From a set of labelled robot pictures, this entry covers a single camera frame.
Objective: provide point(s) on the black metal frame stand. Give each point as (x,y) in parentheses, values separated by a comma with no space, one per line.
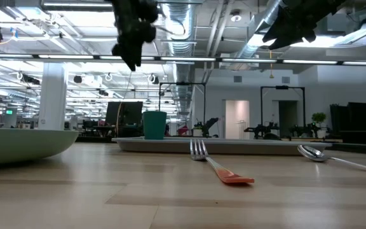
(282,87)
(182,84)

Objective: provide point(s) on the potted green plant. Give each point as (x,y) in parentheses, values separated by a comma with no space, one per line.
(319,118)

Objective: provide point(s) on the black computer monitor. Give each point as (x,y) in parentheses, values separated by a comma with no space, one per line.
(124,113)

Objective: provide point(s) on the grey rectangular tray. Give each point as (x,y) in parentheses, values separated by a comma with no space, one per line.
(249,148)

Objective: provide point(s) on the long ceiling light bar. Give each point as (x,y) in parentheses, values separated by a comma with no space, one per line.
(234,59)

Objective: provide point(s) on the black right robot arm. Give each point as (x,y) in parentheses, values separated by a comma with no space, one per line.
(330,4)

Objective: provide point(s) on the black cabinet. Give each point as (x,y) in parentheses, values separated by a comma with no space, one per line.
(351,117)

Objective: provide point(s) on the light green plate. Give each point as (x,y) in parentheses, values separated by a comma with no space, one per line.
(21,144)

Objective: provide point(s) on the silver ventilation duct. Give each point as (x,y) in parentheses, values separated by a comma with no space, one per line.
(179,25)
(262,22)

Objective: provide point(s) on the white building column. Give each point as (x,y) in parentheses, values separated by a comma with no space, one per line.
(52,98)

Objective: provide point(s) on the teal cup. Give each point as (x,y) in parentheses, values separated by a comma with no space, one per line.
(154,125)

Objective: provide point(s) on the black background robot arm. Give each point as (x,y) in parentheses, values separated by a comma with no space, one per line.
(307,129)
(260,130)
(209,125)

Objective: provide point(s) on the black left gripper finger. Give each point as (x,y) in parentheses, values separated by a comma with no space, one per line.
(126,53)
(137,55)

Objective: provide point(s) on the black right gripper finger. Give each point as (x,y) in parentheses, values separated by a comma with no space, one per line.
(289,42)
(273,30)

